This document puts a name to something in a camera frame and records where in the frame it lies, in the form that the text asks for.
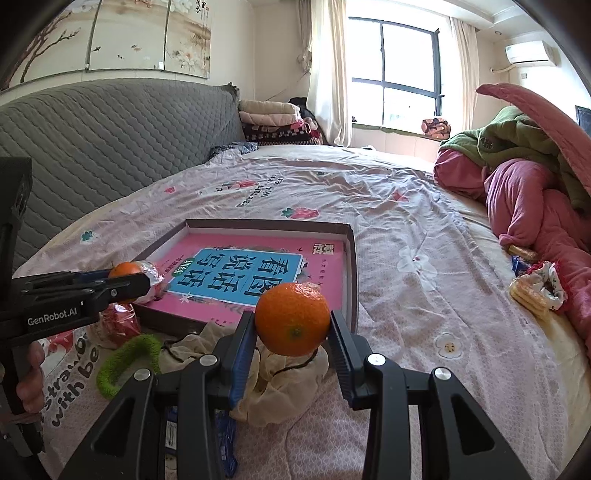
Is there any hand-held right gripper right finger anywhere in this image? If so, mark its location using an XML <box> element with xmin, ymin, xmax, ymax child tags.
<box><xmin>328</xmin><ymin>309</ymin><xmax>532</xmax><ymax>480</ymax></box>

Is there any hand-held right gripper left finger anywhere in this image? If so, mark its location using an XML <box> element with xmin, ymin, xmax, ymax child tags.
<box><xmin>58</xmin><ymin>311</ymin><xmax>257</xmax><ymax>480</ymax></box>

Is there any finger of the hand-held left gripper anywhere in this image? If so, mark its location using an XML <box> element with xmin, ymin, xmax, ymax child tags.
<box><xmin>88</xmin><ymin>273</ymin><xmax>152</xmax><ymax>306</ymax></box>
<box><xmin>18</xmin><ymin>269</ymin><xmax>114</xmax><ymax>289</ymax></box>

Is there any small orange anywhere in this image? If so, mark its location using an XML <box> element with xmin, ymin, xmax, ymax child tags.
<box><xmin>107</xmin><ymin>261</ymin><xmax>141</xmax><ymax>305</ymax></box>

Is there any clear plastic jelly cup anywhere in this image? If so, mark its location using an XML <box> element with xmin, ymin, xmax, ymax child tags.
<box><xmin>134</xmin><ymin>259</ymin><xmax>167</xmax><ymax>303</ymax></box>

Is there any red net ball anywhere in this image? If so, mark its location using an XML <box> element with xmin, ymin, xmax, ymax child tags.
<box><xmin>90</xmin><ymin>302</ymin><xmax>144</xmax><ymax>349</ymax></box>

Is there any green fuzzy scrunchie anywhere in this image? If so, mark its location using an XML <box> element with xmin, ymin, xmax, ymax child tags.
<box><xmin>96</xmin><ymin>333</ymin><xmax>162</xmax><ymax>400</ymax></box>

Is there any large orange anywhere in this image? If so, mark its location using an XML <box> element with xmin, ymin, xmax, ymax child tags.
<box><xmin>255</xmin><ymin>282</ymin><xmax>332</xmax><ymax>357</ymax></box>

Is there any grey cardboard box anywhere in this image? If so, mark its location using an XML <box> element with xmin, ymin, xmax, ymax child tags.
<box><xmin>131</xmin><ymin>218</ymin><xmax>358</xmax><ymax>337</ymax></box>

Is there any blue snack packet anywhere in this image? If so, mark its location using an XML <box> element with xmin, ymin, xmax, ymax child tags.
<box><xmin>159</xmin><ymin>406</ymin><xmax>238</xmax><ymax>478</ymax></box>

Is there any person's left hand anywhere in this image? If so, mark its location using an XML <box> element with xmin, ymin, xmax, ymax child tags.
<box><xmin>16</xmin><ymin>340</ymin><xmax>47</xmax><ymax>416</ymax></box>

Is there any pink and blue book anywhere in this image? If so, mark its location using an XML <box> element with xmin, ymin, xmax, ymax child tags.
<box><xmin>152</xmin><ymin>231</ymin><xmax>347</xmax><ymax>326</ymax></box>

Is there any grey quilted headboard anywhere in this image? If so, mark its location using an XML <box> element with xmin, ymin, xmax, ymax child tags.
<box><xmin>0</xmin><ymin>78</ymin><xmax>245</xmax><ymax>273</ymax></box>

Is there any pink printed bed sheet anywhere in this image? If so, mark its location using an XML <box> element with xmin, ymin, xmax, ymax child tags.
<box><xmin>14</xmin><ymin>145</ymin><xmax>591</xmax><ymax>480</ymax></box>

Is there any blue patterned cloth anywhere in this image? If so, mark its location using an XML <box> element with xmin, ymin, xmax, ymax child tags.
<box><xmin>210</xmin><ymin>141</ymin><xmax>259</xmax><ymax>163</ymax></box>

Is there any biscuit packet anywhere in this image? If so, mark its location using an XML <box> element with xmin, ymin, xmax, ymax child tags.
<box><xmin>508</xmin><ymin>274</ymin><xmax>555</xmax><ymax>321</ymax></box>

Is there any dark patterned folded blanket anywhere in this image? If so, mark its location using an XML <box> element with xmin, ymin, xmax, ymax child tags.
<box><xmin>242</xmin><ymin>121</ymin><xmax>321</xmax><ymax>146</ymax></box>

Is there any pink folded blanket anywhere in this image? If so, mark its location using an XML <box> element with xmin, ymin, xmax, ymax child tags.
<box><xmin>240</xmin><ymin>111</ymin><xmax>303</xmax><ymax>126</ymax></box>

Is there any floral scrunchie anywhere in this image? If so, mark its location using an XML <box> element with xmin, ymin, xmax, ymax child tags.
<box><xmin>526</xmin><ymin>261</ymin><xmax>566</xmax><ymax>301</ymax></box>

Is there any cream folded blanket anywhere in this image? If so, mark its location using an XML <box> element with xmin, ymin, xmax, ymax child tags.
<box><xmin>239</xmin><ymin>99</ymin><xmax>301</xmax><ymax>116</ymax></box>

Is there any floral bag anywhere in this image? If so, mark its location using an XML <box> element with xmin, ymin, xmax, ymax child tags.
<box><xmin>421</xmin><ymin>117</ymin><xmax>451</xmax><ymax>140</ymax></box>

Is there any magenta fleece blanket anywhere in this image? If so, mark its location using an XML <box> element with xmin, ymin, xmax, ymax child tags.
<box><xmin>434</xmin><ymin>148</ymin><xmax>591</xmax><ymax>361</ymax></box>

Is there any black cloth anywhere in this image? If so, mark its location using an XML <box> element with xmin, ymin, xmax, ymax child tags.
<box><xmin>288</xmin><ymin>97</ymin><xmax>315</xmax><ymax>121</ymax></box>

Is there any green blanket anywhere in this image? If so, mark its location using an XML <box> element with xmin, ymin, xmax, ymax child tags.
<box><xmin>438</xmin><ymin>106</ymin><xmax>591</xmax><ymax>213</ymax></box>

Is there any black framed window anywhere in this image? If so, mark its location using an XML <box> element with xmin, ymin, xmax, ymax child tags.
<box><xmin>348</xmin><ymin>17</ymin><xmax>451</xmax><ymax>127</ymax></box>

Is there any cream curtain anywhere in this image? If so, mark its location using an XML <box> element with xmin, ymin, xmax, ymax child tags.
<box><xmin>307</xmin><ymin>0</ymin><xmax>354</xmax><ymax>147</ymax></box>
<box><xmin>450</xmin><ymin>16</ymin><xmax>485</xmax><ymax>134</ymax></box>

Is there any pink quilted blanket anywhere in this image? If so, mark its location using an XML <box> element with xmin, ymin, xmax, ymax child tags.
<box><xmin>475</xmin><ymin>83</ymin><xmax>591</xmax><ymax>185</ymax></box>

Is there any white air conditioner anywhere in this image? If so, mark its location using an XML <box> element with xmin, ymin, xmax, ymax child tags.
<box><xmin>503</xmin><ymin>41</ymin><xmax>559</xmax><ymax>65</ymax></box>

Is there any floral wall painting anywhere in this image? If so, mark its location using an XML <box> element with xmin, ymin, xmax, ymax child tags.
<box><xmin>0</xmin><ymin>0</ymin><xmax>215</xmax><ymax>90</ymax></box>

